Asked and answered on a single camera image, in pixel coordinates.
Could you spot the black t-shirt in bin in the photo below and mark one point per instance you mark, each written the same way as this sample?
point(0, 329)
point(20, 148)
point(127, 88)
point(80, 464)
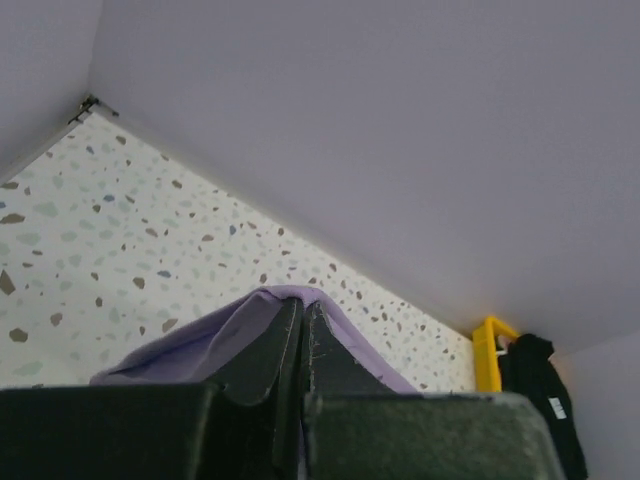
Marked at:
point(526, 369)

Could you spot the yellow plastic bin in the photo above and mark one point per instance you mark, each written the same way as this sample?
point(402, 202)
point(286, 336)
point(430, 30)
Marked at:
point(484, 339)

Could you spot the purple t-shirt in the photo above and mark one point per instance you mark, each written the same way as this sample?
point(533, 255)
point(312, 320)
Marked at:
point(200, 350)

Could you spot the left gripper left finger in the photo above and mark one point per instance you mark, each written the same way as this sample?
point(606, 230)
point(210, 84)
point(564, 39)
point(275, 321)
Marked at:
point(241, 423)

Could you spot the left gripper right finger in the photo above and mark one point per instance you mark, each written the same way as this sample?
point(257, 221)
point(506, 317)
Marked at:
point(356, 427)

